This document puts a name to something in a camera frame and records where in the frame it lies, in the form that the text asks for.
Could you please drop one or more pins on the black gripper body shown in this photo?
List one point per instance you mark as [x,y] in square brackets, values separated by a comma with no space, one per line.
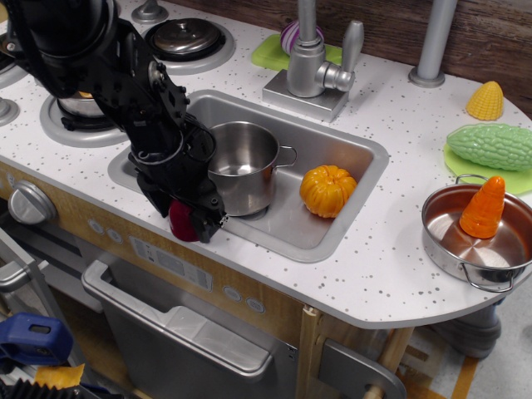
[183,173]

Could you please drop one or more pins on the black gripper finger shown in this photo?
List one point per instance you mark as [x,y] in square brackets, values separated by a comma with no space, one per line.
[205,225]
[159,199]

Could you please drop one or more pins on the red toy sweet potato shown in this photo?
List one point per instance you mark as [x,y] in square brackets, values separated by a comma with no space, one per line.
[180,223]

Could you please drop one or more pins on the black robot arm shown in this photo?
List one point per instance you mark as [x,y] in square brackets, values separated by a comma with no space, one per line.
[73,46]

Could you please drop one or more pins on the steel pot in sink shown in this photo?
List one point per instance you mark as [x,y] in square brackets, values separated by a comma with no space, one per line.
[244,164]

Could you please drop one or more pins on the grey toy sink basin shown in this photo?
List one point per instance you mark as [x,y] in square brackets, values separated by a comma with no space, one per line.
[286,226]

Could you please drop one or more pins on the steel pot on stove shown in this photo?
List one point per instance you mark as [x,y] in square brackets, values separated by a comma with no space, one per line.
[80,107]

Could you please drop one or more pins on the front left stove burner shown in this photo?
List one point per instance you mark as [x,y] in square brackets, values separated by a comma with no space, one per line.
[70,131]

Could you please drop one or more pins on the yellow toy bell pepper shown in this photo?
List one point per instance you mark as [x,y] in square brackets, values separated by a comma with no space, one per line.
[85,95]

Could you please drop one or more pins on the orange toy pumpkin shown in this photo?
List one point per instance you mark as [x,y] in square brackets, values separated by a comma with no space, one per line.
[326,189]

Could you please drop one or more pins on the grey dishwasher door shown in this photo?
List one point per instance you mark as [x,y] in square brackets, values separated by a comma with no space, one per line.
[175,345]

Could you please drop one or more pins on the grey oven dial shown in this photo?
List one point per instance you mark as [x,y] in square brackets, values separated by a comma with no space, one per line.
[28,204]

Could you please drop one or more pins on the green mat behind faucet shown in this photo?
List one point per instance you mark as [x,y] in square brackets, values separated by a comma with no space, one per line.
[269,54]

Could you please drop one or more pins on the silver toy faucet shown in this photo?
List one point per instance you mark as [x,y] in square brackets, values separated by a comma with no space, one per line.
[311,85]

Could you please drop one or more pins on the grey stove knob top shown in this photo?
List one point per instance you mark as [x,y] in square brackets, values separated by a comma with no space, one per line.
[149,12]

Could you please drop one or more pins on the purple toy onion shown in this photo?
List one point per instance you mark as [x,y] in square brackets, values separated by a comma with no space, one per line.
[289,37]

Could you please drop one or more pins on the blue clamp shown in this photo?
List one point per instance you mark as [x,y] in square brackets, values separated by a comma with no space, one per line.
[32,339]

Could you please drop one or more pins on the grey cabinet door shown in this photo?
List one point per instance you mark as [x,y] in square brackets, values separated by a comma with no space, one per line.
[354,375]

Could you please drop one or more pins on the yellow tape piece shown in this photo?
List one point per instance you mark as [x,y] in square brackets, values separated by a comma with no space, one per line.
[59,377]

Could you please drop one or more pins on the green mat under melon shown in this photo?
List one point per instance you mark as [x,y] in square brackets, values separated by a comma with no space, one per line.
[516,182]

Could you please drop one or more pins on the grey vertical pole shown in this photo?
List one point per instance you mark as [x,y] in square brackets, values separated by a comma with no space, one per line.
[428,73]

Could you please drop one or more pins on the orange toy carrot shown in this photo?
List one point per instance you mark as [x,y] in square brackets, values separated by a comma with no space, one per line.
[481,217]

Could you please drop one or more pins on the green toy bitter melon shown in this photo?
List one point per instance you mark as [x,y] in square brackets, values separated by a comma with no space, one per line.
[498,146]

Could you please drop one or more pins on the yellow toy corn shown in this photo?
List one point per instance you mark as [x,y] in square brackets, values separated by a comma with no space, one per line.
[487,103]

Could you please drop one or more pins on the steel pan with handles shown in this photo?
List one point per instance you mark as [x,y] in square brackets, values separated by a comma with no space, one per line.
[493,265]

